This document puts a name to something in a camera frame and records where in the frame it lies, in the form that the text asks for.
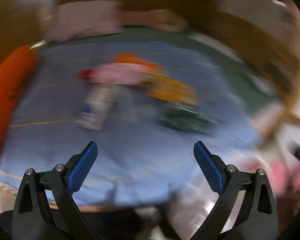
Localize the orange snack bag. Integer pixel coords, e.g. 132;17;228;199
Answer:
114;53;164;72

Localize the yellow snack bag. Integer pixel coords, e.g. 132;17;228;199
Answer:
146;75;198;105

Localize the striped plush doll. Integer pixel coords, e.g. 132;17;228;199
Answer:
117;9;189;33

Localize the blue striped blanket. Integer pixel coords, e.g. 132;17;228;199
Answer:
0;50;260;206

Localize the pink plastic bag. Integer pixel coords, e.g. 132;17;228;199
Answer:
89;63;151;86

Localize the red snack wrapper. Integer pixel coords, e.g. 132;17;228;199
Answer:
77;69;95;80

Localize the green bed sheet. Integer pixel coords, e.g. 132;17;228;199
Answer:
41;27;283;116

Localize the dark green snack bag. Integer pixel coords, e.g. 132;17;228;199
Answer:
160;103;221;134

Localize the white blue printed package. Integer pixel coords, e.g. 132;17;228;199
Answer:
76;84;120;131

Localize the pink chair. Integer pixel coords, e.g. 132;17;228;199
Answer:
268;160;300;196

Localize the wooden bed frame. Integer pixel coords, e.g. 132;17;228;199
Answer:
0;0;300;140

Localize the orange carrot plush pillow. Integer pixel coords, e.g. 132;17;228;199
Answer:
0;45;38;149

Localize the pink pillow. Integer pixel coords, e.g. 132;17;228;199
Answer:
42;0;121;42

